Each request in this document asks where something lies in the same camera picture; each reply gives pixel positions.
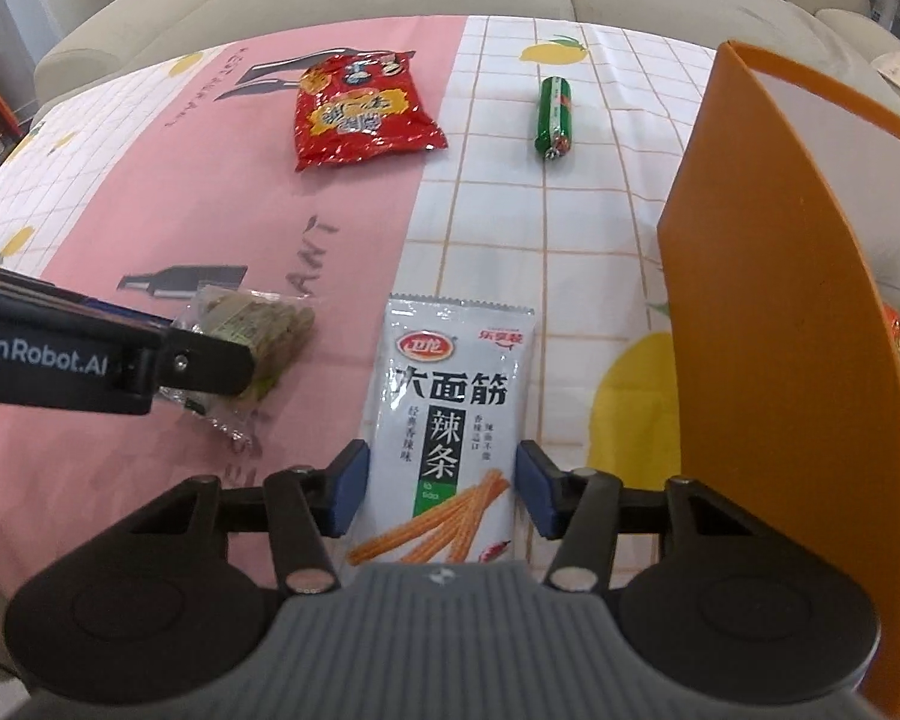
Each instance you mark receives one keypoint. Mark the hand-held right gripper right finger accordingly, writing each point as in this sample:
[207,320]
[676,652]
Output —
[536,491]

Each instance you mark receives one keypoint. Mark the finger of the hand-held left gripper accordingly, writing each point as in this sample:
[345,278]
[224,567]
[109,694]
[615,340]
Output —
[202,364]

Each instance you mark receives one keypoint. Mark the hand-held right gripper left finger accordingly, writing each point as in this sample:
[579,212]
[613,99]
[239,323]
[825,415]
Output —
[349,484]

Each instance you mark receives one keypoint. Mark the clear packet of green snack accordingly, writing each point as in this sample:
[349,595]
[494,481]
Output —
[270,322]

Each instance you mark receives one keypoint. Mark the white spicy strip packet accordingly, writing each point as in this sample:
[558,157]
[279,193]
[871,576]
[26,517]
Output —
[442,405]

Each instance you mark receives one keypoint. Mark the orange storage box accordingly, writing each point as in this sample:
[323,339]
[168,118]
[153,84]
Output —
[780,315]

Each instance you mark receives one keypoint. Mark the pink and white checked tablecloth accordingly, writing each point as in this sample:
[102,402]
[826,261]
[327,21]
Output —
[540,240]

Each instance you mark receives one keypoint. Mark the red snack packet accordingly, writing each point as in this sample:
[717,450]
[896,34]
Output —
[360,109]

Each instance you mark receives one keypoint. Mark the green sausage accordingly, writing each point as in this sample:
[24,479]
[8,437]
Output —
[555,116]

